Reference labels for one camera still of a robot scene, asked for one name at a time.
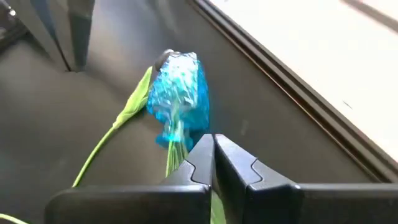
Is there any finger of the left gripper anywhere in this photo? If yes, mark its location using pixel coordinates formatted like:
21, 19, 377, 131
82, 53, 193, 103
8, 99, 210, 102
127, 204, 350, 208
68, 0, 96, 72
9, 0, 73, 72

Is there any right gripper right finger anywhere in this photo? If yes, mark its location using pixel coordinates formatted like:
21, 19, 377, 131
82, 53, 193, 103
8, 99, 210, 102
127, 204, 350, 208
214, 134, 398, 224

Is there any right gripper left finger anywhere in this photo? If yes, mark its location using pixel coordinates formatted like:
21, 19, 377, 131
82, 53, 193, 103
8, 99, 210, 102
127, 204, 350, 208
45, 134, 215, 224

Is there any blue glass vase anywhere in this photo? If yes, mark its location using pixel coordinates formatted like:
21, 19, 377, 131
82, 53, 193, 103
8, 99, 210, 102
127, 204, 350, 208
145, 51, 211, 153

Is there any black table mat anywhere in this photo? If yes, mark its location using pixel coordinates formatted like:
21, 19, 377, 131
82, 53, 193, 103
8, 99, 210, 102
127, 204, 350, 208
0, 0, 383, 224

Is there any black aluminium table frame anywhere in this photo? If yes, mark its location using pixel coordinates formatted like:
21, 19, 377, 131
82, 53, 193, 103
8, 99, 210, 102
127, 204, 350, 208
186, 0, 398, 184

